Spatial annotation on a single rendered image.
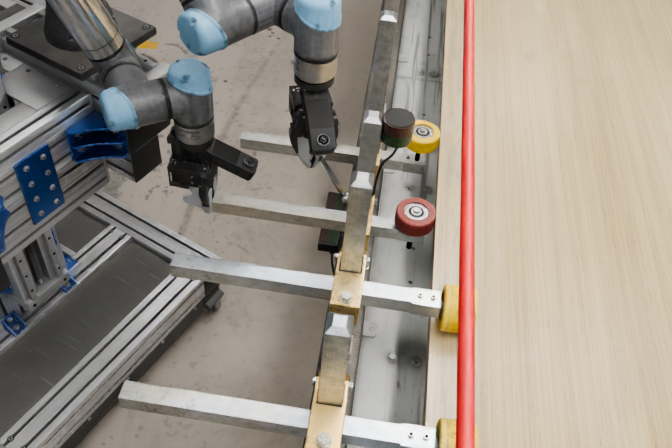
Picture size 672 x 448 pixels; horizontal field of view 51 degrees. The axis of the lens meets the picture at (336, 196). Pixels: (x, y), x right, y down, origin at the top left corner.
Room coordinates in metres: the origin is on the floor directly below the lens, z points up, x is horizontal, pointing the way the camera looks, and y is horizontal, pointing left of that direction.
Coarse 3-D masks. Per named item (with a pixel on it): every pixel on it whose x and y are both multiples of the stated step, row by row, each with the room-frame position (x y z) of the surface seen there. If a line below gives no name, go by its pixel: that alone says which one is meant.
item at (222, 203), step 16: (224, 208) 0.99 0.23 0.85; (240, 208) 0.99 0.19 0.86; (256, 208) 0.99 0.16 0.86; (272, 208) 0.99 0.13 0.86; (288, 208) 1.00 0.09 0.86; (304, 208) 1.00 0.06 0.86; (320, 208) 1.01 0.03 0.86; (304, 224) 0.98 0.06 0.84; (320, 224) 0.98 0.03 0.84; (336, 224) 0.98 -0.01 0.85; (384, 224) 0.98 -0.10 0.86; (400, 240) 0.96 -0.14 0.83; (416, 240) 0.96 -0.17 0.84
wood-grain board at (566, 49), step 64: (448, 0) 1.82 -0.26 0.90; (512, 0) 1.86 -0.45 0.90; (576, 0) 1.89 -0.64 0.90; (640, 0) 1.93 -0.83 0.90; (448, 64) 1.51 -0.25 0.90; (512, 64) 1.53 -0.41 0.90; (576, 64) 1.56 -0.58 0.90; (640, 64) 1.59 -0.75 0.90; (448, 128) 1.25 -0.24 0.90; (512, 128) 1.28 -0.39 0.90; (576, 128) 1.30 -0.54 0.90; (640, 128) 1.32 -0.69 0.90; (448, 192) 1.05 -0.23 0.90; (512, 192) 1.07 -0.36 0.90; (576, 192) 1.08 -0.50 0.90; (640, 192) 1.10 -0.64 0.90; (448, 256) 0.88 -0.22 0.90; (512, 256) 0.89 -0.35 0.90; (576, 256) 0.91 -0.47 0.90; (640, 256) 0.92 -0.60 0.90; (512, 320) 0.74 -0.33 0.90; (576, 320) 0.76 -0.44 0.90; (640, 320) 0.77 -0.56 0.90; (448, 384) 0.60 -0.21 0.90; (512, 384) 0.61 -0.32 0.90; (576, 384) 0.63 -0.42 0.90; (640, 384) 0.64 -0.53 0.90
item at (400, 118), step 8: (392, 112) 1.04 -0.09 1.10; (400, 112) 1.04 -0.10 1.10; (408, 112) 1.04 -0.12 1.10; (392, 120) 1.01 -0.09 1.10; (400, 120) 1.02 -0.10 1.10; (408, 120) 1.02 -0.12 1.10; (392, 152) 1.02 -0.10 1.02; (384, 160) 1.03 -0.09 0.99; (376, 176) 1.03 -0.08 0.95; (376, 184) 1.03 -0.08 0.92
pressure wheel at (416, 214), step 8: (408, 200) 1.01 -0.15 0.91; (416, 200) 1.01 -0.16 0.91; (424, 200) 1.01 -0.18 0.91; (400, 208) 0.98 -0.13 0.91; (408, 208) 0.99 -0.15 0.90; (416, 208) 0.98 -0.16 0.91; (424, 208) 0.99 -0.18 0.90; (432, 208) 0.99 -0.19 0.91; (400, 216) 0.96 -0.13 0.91; (408, 216) 0.97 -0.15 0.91; (416, 216) 0.97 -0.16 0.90; (424, 216) 0.97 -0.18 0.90; (432, 216) 0.97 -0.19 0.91; (400, 224) 0.95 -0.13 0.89; (408, 224) 0.94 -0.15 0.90; (416, 224) 0.94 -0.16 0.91; (424, 224) 0.95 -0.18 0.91; (432, 224) 0.96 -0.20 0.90; (408, 232) 0.94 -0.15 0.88; (416, 232) 0.94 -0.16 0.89; (424, 232) 0.94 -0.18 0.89; (408, 248) 0.97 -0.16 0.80
